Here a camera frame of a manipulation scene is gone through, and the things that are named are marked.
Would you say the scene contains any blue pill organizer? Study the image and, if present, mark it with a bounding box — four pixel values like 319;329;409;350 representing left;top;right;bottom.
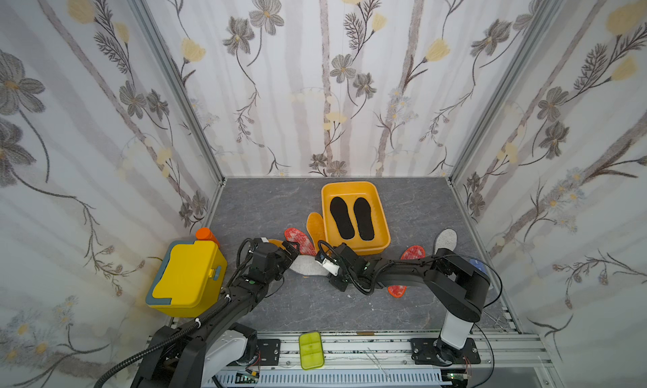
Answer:
469;259;488;273

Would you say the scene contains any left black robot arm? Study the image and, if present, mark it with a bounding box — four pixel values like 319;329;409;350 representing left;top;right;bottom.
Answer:
94;238;300;387

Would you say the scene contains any red white patterned insole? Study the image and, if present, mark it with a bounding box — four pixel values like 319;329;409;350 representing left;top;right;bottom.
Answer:
284;228;317;257

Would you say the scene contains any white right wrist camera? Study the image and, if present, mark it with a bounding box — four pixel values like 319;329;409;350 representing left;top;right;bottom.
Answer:
315;254;340;276

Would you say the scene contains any wide yellow fuzzy insole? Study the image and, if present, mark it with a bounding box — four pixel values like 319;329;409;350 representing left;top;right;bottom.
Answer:
268;239;285;249

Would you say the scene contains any yellow plastic storage box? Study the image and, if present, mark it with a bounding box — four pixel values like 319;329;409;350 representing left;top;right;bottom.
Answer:
321;181;391;256

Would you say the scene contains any grey felt insole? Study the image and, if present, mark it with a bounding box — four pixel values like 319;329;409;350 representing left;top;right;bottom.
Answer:
434;228;458;255
289;255;329;277

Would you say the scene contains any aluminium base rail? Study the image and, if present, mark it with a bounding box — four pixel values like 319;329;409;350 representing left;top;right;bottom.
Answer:
201;329;563;387

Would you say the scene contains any yellow lidded lunch box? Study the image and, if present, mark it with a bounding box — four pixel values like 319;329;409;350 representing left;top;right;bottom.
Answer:
145;241;227;318

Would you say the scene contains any orange cylinder bottle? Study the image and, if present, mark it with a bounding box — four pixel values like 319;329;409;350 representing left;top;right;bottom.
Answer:
195;227;220;246

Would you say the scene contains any narrow yellow fuzzy insole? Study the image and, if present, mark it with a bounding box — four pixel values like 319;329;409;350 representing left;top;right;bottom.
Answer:
306;213;325;250

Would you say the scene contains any red insole right side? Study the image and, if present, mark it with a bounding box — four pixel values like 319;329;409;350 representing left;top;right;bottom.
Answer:
388;246;426;299

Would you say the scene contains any black insole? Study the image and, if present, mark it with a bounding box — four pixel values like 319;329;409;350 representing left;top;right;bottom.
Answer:
330;197;356;240
353;198;375;241

